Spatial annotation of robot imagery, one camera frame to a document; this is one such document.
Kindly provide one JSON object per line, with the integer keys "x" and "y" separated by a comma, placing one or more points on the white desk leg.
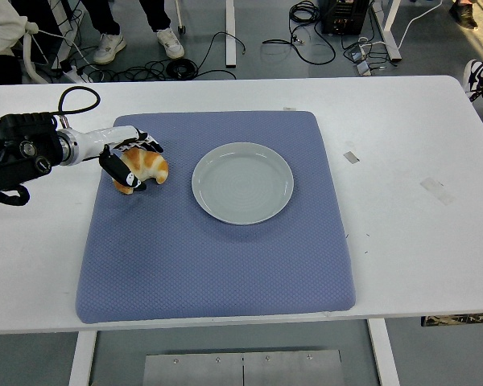
{"x": 391, "y": 36}
{"x": 230, "y": 36}

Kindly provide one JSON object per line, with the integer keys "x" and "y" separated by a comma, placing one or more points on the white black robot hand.
{"x": 104, "y": 138}

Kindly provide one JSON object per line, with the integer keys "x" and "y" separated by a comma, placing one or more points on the white bent tube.
{"x": 27, "y": 56}

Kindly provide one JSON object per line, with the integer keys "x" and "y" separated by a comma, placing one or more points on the person's dark shoe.
{"x": 465, "y": 16}

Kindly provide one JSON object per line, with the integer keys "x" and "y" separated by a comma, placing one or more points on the grey power adapter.
{"x": 364, "y": 69}
{"x": 355, "y": 53}

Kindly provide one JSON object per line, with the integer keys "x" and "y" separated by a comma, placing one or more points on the person's black white shoes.
{"x": 477, "y": 78}

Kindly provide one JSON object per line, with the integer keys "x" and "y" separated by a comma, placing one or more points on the black equipment box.
{"x": 344, "y": 16}

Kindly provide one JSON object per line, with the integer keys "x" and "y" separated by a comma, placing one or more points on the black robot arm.
{"x": 28, "y": 136}

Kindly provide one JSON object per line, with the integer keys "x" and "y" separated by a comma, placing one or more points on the white table leg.
{"x": 384, "y": 354}
{"x": 81, "y": 358}

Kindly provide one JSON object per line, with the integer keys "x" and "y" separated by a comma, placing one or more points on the round grey plate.
{"x": 242, "y": 185}

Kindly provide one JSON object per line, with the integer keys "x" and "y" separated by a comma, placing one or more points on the dark bracket under table edge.
{"x": 456, "y": 319}

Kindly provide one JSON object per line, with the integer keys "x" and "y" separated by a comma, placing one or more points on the person in white top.
{"x": 0, "y": 28}

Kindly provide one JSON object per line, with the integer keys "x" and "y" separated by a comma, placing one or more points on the clear tape strip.
{"x": 436, "y": 191}

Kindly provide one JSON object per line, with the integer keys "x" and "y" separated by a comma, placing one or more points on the blue quilted mat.
{"x": 209, "y": 265}

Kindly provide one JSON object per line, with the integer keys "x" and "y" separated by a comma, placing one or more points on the person with white shoes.
{"x": 108, "y": 46}

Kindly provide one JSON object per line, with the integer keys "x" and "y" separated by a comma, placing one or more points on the small grey tape piece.
{"x": 351, "y": 157}

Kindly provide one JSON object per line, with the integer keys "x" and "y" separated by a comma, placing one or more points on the orange white croissant bread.
{"x": 153, "y": 165}

